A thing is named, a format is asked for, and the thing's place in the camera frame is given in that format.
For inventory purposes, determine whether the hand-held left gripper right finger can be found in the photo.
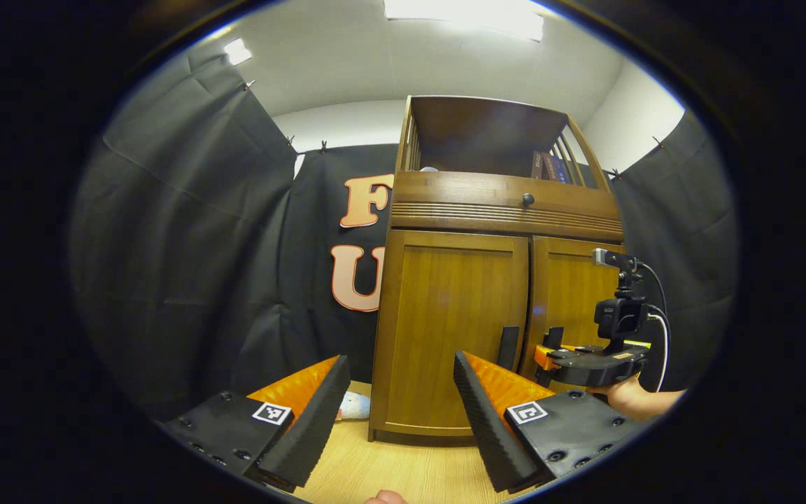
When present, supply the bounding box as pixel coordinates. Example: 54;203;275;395
453;351;649;494

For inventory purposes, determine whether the large ceiling light panel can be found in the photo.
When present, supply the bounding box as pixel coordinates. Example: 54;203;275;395
383;0;545;41

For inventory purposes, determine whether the white plush toy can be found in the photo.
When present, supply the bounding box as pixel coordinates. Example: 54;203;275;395
337;392;371;421

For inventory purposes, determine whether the wooden cabinet drawer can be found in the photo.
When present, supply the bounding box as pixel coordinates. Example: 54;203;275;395
389;171;625;244

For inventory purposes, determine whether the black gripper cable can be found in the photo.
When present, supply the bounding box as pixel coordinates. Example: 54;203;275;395
637;261;670;316

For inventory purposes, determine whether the wooden shoe cabinet door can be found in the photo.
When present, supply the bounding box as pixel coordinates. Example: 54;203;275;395
373;230;531;436
521;236;626;393

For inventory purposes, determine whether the wooden double-door shoe cabinet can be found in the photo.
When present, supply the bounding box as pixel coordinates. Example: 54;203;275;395
368;94;626;446

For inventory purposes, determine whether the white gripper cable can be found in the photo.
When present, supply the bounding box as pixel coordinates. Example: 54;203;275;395
648;311;672;393

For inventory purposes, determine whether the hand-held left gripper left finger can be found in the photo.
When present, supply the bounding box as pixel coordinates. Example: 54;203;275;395
162;355;351;494

